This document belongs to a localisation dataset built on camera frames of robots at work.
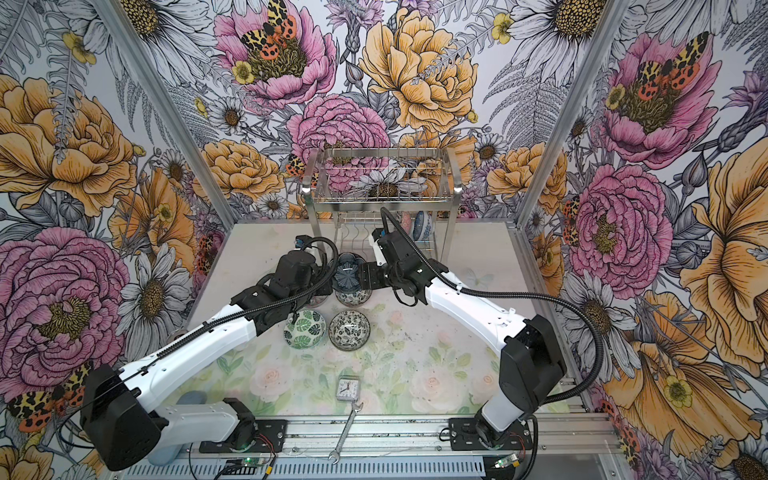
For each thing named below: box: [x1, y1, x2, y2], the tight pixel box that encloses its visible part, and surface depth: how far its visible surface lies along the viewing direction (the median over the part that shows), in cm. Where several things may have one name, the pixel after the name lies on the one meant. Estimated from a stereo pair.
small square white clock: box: [336, 374, 360, 401], surface depth 81 cm
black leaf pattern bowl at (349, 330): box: [328, 310, 371, 352], surface depth 91 cm
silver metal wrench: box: [328, 403, 364, 465], surface depth 77 cm
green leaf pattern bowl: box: [283, 310, 327, 349], surface depth 92 cm
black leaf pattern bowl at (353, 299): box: [335, 289, 373, 307], surface depth 101 cm
